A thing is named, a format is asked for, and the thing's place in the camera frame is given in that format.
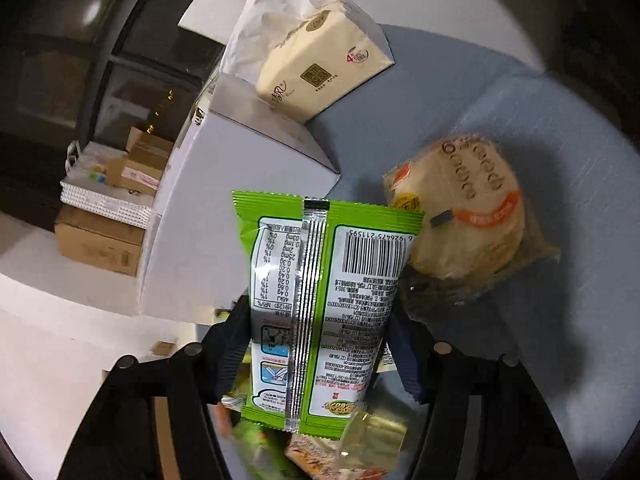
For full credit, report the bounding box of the yellow clear snack packet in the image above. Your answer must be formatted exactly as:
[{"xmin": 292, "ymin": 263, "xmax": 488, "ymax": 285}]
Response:
[{"xmin": 335, "ymin": 400, "xmax": 416, "ymax": 466}]

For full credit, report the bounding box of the small open cardboard box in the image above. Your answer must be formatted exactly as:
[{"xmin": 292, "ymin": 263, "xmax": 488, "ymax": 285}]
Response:
[{"xmin": 107, "ymin": 125, "xmax": 176, "ymax": 197}]

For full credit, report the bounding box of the round rice cracker packet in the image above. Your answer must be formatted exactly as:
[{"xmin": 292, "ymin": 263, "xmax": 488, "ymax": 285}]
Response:
[{"xmin": 382, "ymin": 132, "xmax": 561, "ymax": 306}]

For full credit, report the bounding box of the green barcode snack packet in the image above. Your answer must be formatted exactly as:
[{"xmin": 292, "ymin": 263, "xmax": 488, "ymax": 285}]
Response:
[{"xmin": 231, "ymin": 190, "xmax": 426, "ymax": 433}]

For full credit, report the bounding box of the orange snack packet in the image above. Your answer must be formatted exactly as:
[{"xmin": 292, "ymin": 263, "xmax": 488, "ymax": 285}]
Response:
[{"xmin": 285, "ymin": 435, "xmax": 391, "ymax": 480}]

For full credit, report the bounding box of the white cardboard box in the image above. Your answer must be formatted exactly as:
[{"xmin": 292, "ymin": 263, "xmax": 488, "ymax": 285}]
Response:
[{"xmin": 140, "ymin": 74, "xmax": 342, "ymax": 318}]

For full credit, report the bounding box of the dark framed window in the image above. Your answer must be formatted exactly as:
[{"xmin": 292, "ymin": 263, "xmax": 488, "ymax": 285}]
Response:
[{"xmin": 0, "ymin": 0, "xmax": 226, "ymax": 211}]

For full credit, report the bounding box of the large brown cardboard box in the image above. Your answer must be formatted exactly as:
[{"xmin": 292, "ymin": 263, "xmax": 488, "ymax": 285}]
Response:
[{"xmin": 54, "ymin": 204, "xmax": 147, "ymax": 277}]

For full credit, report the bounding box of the bright green snack packet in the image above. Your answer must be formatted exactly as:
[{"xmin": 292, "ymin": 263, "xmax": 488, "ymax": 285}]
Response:
[{"xmin": 220, "ymin": 395, "xmax": 291, "ymax": 480}]

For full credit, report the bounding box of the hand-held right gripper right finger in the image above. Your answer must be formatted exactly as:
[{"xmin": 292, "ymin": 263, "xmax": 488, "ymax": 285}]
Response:
[{"xmin": 382, "ymin": 305, "xmax": 581, "ymax": 480}]

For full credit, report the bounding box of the cream tissue pack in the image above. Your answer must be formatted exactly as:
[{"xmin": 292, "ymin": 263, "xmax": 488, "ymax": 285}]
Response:
[{"xmin": 220, "ymin": 0, "xmax": 396, "ymax": 121}]

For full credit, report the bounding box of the dotted white paper bag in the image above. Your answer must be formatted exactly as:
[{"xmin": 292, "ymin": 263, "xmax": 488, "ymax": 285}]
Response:
[{"xmin": 60, "ymin": 141, "xmax": 157, "ymax": 226}]

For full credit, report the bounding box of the blue table cloth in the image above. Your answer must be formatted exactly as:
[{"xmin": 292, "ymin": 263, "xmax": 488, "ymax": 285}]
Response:
[{"xmin": 220, "ymin": 25, "xmax": 640, "ymax": 480}]

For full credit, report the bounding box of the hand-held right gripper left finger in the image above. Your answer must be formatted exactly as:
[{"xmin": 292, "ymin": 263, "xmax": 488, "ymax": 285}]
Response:
[{"xmin": 57, "ymin": 295, "xmax": 251, "ymax": 480}]

